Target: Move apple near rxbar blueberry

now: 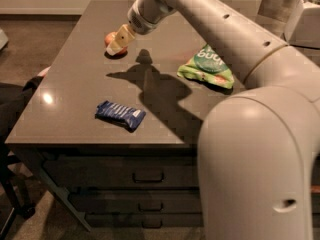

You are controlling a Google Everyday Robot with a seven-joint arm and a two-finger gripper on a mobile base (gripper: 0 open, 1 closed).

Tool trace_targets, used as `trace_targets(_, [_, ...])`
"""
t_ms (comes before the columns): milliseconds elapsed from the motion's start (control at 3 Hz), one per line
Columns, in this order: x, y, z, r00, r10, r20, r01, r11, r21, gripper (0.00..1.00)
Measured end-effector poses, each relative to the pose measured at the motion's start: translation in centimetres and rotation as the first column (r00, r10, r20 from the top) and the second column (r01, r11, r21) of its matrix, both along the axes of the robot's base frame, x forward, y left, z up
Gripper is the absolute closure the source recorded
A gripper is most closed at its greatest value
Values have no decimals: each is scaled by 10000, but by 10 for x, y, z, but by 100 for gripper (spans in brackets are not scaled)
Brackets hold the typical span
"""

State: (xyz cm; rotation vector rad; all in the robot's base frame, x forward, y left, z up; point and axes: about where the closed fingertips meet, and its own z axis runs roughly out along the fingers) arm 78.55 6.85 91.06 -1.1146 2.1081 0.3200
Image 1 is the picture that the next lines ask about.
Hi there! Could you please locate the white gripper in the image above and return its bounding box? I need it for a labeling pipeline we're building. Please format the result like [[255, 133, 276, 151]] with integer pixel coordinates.
[[105, 0, 175, 56]]

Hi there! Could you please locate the red apple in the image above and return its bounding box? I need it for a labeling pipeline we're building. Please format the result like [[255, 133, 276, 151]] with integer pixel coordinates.
[[104, 32, 127, 56]]

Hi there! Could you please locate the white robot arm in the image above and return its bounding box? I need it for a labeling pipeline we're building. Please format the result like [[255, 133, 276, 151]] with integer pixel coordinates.
[[107, 0, 320, 240]]

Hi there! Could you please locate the blue rxbar wrapper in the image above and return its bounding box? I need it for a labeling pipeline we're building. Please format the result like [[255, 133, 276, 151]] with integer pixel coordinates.
[[95, 101, 146, 132]]

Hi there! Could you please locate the green chip bag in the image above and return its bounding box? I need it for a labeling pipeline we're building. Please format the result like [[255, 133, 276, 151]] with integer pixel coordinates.
[[177, 44, 234, 89]]

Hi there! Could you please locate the black chair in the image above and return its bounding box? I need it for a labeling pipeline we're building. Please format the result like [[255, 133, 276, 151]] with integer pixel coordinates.
[[0, 76, 44, 240]]

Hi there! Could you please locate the top left drawer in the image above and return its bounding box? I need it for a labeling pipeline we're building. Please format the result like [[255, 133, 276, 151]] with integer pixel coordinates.
[[43, 156, 198, 189]]

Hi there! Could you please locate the drawer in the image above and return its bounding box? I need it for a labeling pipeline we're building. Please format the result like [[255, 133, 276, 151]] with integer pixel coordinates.
[[43, 156, 198, 189], [85, 213, 203, 229], [68, 190, 201, 214]]

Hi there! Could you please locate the dark grey drawer cabinet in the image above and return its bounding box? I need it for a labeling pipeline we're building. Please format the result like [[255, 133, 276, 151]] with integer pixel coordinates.
[[5, 143, 320, 232]]

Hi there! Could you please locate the grey box on counter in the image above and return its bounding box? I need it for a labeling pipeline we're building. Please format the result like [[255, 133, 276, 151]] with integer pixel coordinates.
[[258, 0, 296, 22]]

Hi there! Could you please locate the middle left drawer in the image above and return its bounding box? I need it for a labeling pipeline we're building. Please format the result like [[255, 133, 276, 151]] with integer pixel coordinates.
[[68, 190, 201, 214]]

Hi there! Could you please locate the bottom left drawer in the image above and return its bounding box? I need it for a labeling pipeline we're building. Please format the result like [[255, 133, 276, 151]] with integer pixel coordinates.
[[85, 213, 203, 229]]

